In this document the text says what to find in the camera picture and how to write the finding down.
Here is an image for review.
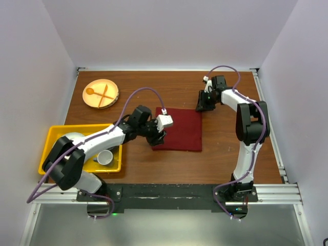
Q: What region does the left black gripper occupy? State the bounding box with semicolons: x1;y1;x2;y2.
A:
137;118;167;147

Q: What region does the dark red cloth napkin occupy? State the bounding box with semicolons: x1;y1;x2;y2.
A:
152;108;202;152

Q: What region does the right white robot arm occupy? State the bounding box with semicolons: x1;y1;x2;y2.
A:
196;75;270;201

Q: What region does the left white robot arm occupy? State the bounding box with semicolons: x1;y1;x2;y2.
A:
42;106;173;201

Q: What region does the grey white mug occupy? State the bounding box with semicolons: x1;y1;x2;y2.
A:
93;150;114;166

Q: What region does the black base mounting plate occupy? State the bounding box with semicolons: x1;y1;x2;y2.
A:
76;183;258;214

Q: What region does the yellow plastic bin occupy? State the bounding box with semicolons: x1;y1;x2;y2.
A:
38;124;122;175

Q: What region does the orange plastic fork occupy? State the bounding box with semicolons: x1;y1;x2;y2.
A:
98;84;108;108

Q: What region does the orange round plate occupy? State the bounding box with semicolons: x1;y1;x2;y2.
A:
82;79;119;109

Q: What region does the orange plastic spoon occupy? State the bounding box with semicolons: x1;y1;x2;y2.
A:
86;88;113;99

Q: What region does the white paper plate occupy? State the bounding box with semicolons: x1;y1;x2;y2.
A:
62;132;85;141

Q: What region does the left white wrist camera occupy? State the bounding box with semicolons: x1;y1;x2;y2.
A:
156;108;173;133

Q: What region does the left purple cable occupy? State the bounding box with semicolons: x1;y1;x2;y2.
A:
26;87;166;220

